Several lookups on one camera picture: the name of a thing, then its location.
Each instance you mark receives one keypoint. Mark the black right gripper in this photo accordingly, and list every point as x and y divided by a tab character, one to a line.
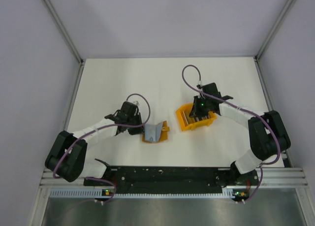
195	111

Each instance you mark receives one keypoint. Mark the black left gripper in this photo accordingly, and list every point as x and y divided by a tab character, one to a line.
138	130

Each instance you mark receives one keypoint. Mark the yellow plastic bin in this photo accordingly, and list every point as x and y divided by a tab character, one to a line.
184	126

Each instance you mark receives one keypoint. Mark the yellow leather card holder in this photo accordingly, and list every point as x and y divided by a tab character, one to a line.
155	133

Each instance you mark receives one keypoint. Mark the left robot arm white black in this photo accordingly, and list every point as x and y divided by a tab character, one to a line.
67	158

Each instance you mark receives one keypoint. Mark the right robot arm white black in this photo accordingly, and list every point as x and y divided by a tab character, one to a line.
267	134

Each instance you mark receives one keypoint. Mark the credit cards in bin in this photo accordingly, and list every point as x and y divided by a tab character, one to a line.
191	120

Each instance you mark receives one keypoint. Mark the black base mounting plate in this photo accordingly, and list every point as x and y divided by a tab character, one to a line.
168	188

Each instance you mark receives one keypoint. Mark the metal sheet front panel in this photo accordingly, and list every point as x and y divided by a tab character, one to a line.
267	208

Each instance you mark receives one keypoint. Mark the aluminium frame post right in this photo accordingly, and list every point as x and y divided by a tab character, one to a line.
274	29

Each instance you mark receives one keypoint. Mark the aluminium frame post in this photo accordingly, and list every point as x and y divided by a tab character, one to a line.
274	29
62	30

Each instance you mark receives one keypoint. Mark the grey slotted cable duct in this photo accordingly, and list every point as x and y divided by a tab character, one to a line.
105	194

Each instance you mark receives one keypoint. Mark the aluminium frame rail front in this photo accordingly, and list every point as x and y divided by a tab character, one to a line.
213	177

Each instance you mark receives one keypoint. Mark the aluminium frame post left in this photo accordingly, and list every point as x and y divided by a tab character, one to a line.
62	30

